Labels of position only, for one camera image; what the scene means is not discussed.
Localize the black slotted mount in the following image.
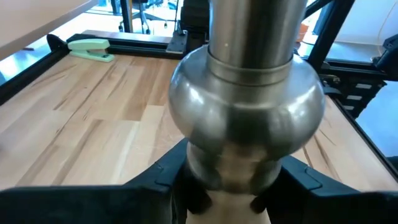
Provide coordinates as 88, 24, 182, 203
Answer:
322, 73, 387, 119

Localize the small orange object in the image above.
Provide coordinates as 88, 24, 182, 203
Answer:
295, 23, 309, 43

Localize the black camera housing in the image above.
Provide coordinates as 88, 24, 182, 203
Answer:
372, 33, 398, 82

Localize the stainless steel bottle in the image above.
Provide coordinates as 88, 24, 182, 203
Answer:
167, 0, 326, 224

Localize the long light wooden plank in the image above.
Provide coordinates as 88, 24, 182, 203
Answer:
0, 0, 100, 62

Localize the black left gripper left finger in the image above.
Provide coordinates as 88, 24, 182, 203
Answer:
0, 138, 214, 224

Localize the black office chair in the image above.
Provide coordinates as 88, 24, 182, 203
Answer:
118, 0, 169, 35

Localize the mint green stapler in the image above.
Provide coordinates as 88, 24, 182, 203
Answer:
67, 38, 115, 63

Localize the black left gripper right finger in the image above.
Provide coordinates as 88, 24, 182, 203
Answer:
250, 155, 398, 224

